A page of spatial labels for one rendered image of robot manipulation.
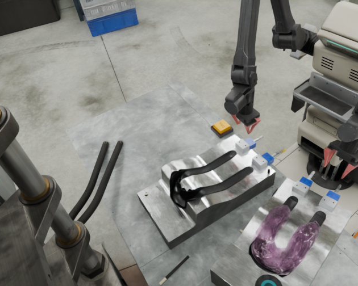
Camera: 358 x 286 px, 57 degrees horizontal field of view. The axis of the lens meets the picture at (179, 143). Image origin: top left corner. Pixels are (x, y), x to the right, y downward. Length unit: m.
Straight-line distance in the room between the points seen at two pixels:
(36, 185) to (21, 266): 0.19
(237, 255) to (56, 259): 0.56
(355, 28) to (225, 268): 0.90
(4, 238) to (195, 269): 0.65
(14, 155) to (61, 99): 2.68
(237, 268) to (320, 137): 0.78
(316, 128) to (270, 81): 1.63
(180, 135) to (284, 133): 1.31
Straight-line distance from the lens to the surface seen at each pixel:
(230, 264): 1.13
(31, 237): 0.86
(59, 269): 1.09
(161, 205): 1.31
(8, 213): 0.94
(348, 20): 1.33
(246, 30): 1.16
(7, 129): 0.76
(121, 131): 1.71
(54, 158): 2.91
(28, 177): 0.87
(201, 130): 1.63
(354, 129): 1.11
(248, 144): 1.40
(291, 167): 2.17
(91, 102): 3.29
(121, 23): 4.36
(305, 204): 1.33
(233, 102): 1.14
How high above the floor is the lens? 1.96
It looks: 47 degrees down
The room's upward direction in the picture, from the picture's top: 9 degrees counter-clockwise
